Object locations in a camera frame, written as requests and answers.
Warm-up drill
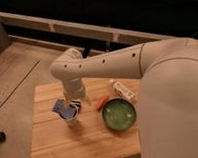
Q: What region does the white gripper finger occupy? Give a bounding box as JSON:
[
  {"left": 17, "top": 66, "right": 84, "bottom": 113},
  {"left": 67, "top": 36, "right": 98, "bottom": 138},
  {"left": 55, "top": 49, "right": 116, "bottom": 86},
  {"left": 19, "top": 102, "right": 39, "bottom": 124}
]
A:
[{"left": 83, "top": 94, "right": 92, "bottom": 106}]

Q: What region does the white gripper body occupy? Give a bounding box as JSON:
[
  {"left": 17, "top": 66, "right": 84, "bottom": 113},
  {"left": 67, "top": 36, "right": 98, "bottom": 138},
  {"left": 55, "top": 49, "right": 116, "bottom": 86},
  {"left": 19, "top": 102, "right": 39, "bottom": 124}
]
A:
[{"left": 62, "top": 78, "right": 85, "bottom": 101}]

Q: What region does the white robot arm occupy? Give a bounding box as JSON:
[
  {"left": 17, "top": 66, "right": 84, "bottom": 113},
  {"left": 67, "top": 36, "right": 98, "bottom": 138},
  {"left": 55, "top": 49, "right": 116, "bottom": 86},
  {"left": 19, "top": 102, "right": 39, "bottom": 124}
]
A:
[{"left": 50, "top": 37, "right": 198, "bottom": 158}]

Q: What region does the green ceramic bowl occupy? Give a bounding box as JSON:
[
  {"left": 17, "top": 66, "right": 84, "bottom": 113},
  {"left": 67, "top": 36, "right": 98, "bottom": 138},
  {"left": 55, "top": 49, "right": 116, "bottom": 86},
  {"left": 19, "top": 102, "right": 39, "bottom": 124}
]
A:
[{"left": 102, "top": 98, "right": 137, "bottom": 131}]

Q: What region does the orange carrot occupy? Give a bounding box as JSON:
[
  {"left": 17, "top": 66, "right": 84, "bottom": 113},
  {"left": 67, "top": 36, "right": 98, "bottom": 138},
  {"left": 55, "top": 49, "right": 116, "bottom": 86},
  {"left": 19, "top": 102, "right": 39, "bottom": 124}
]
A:
[{"left": 96, "top": 96, "right": 110, "bottom": 111}]

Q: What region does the blue chip bag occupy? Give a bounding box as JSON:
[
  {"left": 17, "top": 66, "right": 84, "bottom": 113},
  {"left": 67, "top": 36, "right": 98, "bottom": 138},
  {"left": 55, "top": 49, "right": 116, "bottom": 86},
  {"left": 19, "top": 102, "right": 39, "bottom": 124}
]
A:
[{"left": 52, "top": 99, "right": 82, "bottom": 127}]

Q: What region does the white plastic bottle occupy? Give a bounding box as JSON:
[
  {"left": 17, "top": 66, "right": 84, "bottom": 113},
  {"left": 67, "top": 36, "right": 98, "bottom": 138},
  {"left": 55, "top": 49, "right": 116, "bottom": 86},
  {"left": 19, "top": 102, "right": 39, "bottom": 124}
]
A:
[{"left": 110, "top": 80, "right": 136, "bottom": 103}]

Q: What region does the wooden table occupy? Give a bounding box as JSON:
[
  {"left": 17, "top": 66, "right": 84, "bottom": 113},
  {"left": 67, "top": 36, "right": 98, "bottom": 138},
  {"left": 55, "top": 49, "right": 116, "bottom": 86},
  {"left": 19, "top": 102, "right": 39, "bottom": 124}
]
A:
[{"left": 31, "top": 78, "right": 140, "bottom": 158}]

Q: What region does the black object on floor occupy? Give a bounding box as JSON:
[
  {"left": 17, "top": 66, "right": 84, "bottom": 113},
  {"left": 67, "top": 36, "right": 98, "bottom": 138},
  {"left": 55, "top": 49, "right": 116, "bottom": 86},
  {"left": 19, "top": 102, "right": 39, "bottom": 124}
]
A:
[{"left": 0, "top": 131, "right": 6, "bottom": 143}]

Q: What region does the white wall rail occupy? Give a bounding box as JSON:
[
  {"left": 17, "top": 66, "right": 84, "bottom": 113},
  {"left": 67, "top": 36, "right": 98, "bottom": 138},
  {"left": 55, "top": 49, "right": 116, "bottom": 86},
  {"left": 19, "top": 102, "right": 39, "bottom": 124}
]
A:
[{"left": 0, "top": 12, "right": 172, "bottom": 45}]

